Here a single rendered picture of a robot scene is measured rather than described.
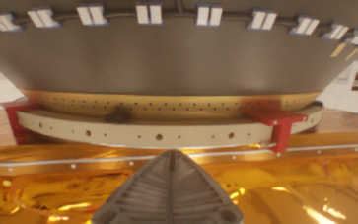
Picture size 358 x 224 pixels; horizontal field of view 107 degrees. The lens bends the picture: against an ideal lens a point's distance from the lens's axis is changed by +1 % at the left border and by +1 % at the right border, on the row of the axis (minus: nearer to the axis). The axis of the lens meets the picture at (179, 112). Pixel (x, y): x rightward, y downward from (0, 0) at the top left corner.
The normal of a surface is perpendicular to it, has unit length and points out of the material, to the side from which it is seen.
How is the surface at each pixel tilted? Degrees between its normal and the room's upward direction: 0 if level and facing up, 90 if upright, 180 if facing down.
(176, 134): 90
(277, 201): 89
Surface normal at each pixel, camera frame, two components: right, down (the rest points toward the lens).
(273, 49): 0.19, 0.67
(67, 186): 0.11, -0.40
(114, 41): -0.07, 0.67
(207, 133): 0.11, 0.25
